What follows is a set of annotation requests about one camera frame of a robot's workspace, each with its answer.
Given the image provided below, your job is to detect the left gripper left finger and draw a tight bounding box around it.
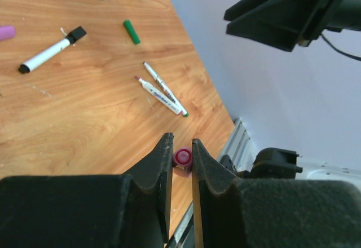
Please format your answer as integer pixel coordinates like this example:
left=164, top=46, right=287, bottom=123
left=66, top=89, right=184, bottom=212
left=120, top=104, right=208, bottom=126
left=1, top=133, right=174, bottom=247

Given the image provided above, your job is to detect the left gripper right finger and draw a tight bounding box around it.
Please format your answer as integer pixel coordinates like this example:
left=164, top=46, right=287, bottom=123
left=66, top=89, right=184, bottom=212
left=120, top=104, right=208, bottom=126
left=192, top=139, right=360, bottom=247

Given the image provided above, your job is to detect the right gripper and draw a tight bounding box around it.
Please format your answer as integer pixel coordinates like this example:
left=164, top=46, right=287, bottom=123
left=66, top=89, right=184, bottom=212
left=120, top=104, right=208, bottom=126
left=224, top=0, right=347, bottom=52

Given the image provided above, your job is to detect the pink pen cap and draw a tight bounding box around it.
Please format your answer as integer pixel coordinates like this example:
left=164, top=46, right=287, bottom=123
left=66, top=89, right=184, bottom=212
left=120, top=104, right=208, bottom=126
left=172, top=147, right=192, bottom=178

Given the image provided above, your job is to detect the pink cap marker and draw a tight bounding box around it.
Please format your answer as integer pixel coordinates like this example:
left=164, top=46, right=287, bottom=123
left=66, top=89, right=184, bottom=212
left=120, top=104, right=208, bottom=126
left=135, top=76, right=182, bottom=115

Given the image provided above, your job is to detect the green pen cap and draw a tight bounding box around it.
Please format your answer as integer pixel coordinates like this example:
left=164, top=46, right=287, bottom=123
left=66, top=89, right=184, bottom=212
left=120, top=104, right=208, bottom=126
left=123, top=20, right=140, bottom=45

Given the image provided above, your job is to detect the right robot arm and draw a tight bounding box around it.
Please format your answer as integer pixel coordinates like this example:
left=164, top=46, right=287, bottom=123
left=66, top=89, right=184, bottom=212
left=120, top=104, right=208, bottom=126
left=223, top=0, right=360, bottom=183

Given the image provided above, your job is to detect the black cap marker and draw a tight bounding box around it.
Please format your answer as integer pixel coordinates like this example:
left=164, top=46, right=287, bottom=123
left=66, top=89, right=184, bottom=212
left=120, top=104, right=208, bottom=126
left=18, top=26, right=87, bottom=74

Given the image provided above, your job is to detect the magenta cap marker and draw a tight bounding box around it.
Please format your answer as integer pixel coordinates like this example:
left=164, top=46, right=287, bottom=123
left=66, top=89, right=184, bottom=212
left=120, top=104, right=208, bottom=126
left=0, top=25, right=16, bottom=41

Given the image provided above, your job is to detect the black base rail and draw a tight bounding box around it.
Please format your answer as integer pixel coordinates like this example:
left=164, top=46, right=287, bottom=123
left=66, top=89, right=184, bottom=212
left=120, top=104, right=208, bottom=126
left=165, top=118, right=250, bottom=247

